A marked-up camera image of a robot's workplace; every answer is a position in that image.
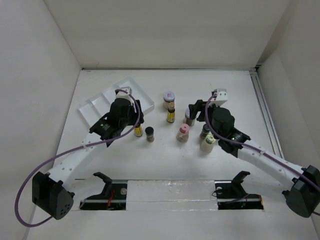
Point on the white divided organizer tray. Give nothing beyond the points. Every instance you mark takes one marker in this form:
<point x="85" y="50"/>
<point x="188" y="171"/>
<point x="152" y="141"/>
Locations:
<point x="98" y="105"/>

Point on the dark cap spice jar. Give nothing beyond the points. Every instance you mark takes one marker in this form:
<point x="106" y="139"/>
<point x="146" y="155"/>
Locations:
<point x="204" y="132"/>

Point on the pink cap spice bottle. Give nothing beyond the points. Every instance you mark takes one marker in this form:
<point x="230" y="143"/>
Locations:
<point x="183" y="133"/>

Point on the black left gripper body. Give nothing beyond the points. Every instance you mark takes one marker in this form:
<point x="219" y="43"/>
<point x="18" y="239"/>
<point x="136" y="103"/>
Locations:
<point x="133" y="118"/>

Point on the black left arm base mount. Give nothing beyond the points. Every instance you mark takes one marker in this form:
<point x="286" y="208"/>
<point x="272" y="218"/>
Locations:
<point x="113" y="196"/>

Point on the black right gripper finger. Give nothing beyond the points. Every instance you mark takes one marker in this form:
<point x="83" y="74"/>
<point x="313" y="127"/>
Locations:
<point x="195" y="108"/>
<point x="201" y="117"/>

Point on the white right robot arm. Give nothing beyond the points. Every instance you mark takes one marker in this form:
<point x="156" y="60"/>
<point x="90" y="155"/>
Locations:
<point x="301" y="191"/>

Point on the yellow label bottle gold cap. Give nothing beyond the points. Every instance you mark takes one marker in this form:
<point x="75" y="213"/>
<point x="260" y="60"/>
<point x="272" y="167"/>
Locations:
<point x="138" y="132"/>

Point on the black cap spice jar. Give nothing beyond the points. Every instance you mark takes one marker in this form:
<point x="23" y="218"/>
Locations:
<point x="149" y="131"/>

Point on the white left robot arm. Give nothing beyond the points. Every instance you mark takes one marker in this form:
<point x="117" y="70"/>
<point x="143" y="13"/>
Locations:
<point x="56" y="191"/>

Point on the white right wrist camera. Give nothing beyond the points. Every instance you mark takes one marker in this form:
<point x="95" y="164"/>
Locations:
<point x="220" y="96"/>

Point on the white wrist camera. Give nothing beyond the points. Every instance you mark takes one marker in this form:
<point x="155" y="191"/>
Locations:
<point x="124" y="93"/>
<point x="220" y="96"/>

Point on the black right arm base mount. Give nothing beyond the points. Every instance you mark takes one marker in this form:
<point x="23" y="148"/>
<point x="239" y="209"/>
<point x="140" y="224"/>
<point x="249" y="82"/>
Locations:
<point x="231" y="195"/>

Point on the white lid jar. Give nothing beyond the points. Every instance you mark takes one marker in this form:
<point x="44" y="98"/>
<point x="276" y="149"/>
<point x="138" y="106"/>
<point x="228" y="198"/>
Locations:
<point x="168" y="97"/>
<point x="189" y="119"/>

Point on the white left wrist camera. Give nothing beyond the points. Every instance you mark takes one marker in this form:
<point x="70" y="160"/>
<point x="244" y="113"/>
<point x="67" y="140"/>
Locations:
<point x="124" y="93"/>

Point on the cream cap sauce bottle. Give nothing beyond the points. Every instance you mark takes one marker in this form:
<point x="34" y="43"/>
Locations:
<point x="208" y="143"/>

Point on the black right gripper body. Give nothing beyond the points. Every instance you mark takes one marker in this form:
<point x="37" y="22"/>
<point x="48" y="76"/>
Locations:
<point x="210" y="120"/>

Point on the aluminium rail right side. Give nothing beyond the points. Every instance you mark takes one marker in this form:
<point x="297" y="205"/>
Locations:
<point x="275" y="142"/>

